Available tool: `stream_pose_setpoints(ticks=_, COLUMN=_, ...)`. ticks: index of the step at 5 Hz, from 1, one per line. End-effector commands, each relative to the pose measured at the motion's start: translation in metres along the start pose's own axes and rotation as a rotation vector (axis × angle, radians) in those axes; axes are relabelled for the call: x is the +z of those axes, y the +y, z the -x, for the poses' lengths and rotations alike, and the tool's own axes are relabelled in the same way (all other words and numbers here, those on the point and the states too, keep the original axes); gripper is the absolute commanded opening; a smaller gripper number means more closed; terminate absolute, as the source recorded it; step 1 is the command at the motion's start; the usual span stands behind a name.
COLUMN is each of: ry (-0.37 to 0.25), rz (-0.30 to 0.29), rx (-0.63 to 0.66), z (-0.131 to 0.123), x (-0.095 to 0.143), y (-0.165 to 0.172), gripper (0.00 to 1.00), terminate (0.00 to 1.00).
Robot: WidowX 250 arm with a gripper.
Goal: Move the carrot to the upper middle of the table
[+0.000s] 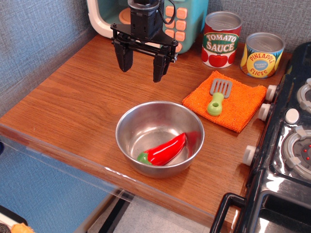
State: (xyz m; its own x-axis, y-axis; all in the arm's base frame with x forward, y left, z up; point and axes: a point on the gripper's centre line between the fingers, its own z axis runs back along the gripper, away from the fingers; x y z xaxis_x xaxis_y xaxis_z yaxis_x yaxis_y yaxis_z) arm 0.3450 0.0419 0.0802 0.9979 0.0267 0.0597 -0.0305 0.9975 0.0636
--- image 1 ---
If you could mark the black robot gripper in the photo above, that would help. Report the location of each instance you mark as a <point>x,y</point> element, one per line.
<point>145,34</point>

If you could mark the red toy chili pepper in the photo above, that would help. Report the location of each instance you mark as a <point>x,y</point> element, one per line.
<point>162,154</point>

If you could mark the teal toy microwave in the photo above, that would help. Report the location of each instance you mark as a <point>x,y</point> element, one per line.
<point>188,23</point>

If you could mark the silver metal bowl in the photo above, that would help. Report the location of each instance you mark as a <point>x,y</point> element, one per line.
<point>154,123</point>

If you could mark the grey green toy spatula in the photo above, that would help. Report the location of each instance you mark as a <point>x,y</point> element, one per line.
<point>219,90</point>

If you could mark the tomato sauce can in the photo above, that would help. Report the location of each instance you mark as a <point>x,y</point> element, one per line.
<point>220,39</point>

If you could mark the orange cloth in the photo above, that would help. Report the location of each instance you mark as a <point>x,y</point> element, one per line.
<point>238,108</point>

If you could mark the pineapple slices can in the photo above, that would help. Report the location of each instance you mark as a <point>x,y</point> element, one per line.
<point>262,54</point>

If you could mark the white middle stove knob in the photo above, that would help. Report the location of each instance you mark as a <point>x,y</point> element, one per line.
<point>264,111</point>

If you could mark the white stove knob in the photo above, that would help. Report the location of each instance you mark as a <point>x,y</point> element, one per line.
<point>264,111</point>
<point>249,154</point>
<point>270,93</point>

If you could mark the white upper stove knob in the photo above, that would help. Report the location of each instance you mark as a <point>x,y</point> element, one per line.
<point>270,93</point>

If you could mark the white lower stove knob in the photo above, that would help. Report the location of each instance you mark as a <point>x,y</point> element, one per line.
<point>249,154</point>

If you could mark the black toy stove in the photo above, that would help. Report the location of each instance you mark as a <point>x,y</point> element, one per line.
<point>278,197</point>

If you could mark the orange object bottom left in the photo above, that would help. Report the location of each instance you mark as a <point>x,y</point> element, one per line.
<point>21,228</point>

